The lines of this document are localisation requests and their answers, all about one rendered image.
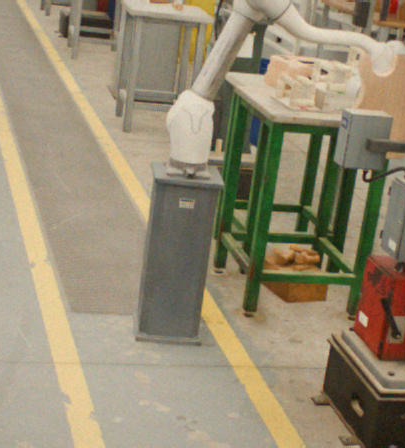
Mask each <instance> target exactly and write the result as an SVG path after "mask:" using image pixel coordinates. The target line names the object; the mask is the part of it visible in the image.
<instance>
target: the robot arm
mask: <svg viewBox="0 0 405 448"><path fill-rule="evenodd" d="M264 14H265V15H266V16H268V17H269V18H270V19H272V20H273V21H274V22H276V23H277V24H279V25H280V26H282V27H283V28H285V29H286V30H288V31H289V32H290V33H292V34H293V35H295V36H296V37H298V38H300V39H302V40H304V41H307V42H311V43H317V44H331V45H346V46H355V47H358V48H360V49H362V50H363V51H364V53H366V54H368V55H369V56H370V57H371V61H372V67H373V70H374V72H375V73H383V72H385V71H386V70H387V69H388V68H389V67H390V65H391V59H392V55H393V53H394V54H398V53H404V54H405V47H404V45H403V44H402V43H401V42H399V41H390V42H388V43H387V44H385V43H378V42H376V41H374V40H373V39H371V38H370V37H368V36H366V35H363V34H360V33H355V32H347V31H338V30H329V29H321V28H316V27H312V26H310V25H308V24H307V23H306V22H305V21H304V20H303V19H302V18H301V16H300V15H299V13H298V12H297V11H296V9H295V8H294V6H293V5H292V3H291V2H290V1H289V0H234V1H233V11H232V13H231V15H230V17H229V19H228V20H227V22H226V24H225V26H224V28H223V30H222V32H221V33H220V35H219V37H218V39H217V41H216V43H215V45H214V46H213V48H212V50H211V52H210V54H209V56H208V58H207V61H206V63H205V65H204V67H203V69H202V70H201V72H200V74H199V76H198V78H197V80H196V82H195V83H194V85H193V87H192V89H191V90H190V89H189V90H186V91H184V92H183V93H182V94H181V96H180V97H179V99H178V100H177V102H176V103H175V104H174V106H173V107H172V108H171V109H170V111H169V113H168V115H167V129H168V132H169V134H170V136H171V155H170V160H169V161H166V162H164V166H165V167H166V169H167V174H166V175H167V176H170V177H185V178H188V179H193V178H194V179H202V180H211V176H210V175H209V174H208V171H207V159H208V155H209V150H210V144H211V137H212V118H211V115H212V113H213V111H214V106H213V102H212V99H213V97H214V96H215V94H216V92H217V90H218V88H219V86H220V85H221V83H222V81H223V79H224V77H225V75H226V74H227V72H228V70H229V68H230V66H231V64H232V63H233V61H234V59H235V57H236V55H237V53H238V52H239V50H240V48H241V46H242V44H243V42H244V41H245V39H246V37H247V35H248V33H249V31H250V30H251V28H252V26H253V24H254V22H255V21H256V22H257V21H258V20H260V19H261V18H262V16H263V15H264ZM345 89H346V92H347V94H348V96H349V97H350V98H351V99H352V100H353V101H355V102H356V100H357V98H358V96H359V93H360V89H361V80H360V76H359V74H357V75H355V76H353V77H351V78H350V79H349V80H348V81H347V82H346V86H345Z"/></svg>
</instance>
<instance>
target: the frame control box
mask: <svg viewBox="0 0 405 448"><path fill-rule="evenodd" d="M392 122H393V117H392V116H390V115H388V114H386V113H385V112H383V111H374V110H362V109H350V108H343V110H342V116H341V122H340V127H339V133H338V139H337V145H336V151H335V156H334V162H335V163H337V164H338V165H339V166H341V167H342V168H345V169H360V170H363V174H362V180H363V182H364V183H372V182H375V181H377V180H380V179H382V178H384V177H387V176H389V175H391V174H394V173H396V172H400V171H404V172H405V167H397V168H394V169H392V170H389V171H387V172H385V173H382V174H380V175H378V176H375V177H373V178H370V179H366V176H367V173H369V170H374V171H383V170H384V165H385V159H386V154H387V152H380V151H368V150H367V149H366V148H365V145H366V139H367V138H375V139H388V140H389V138H390V133H391V127H392ZM404 178H405V176H404ZM404 180H405V179H404Z"/></svg>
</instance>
